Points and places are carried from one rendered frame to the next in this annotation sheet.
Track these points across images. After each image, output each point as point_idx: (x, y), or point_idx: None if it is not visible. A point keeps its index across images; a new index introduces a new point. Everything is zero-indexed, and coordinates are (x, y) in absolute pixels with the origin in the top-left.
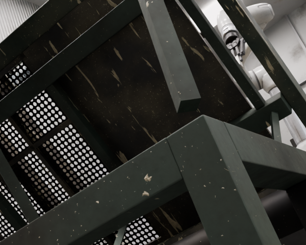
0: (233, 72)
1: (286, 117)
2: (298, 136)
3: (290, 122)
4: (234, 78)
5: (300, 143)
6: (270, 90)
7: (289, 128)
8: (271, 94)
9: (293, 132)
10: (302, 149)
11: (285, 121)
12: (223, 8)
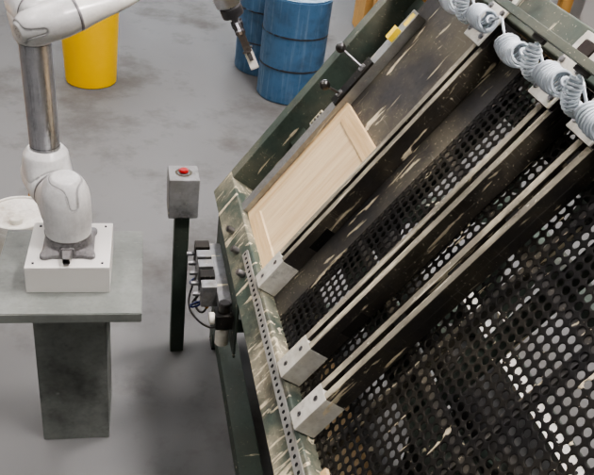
0: None
1: (55, 101)
2: (58, 138)
3: (56, 111)
4: (88, 18)
5: (62, 149)
6: (48, 45)
7: (52, 121)
8: (47, 53)
9: (55, 130)
10: (69, 160)
11: (50, 108)
12: (375, 52)
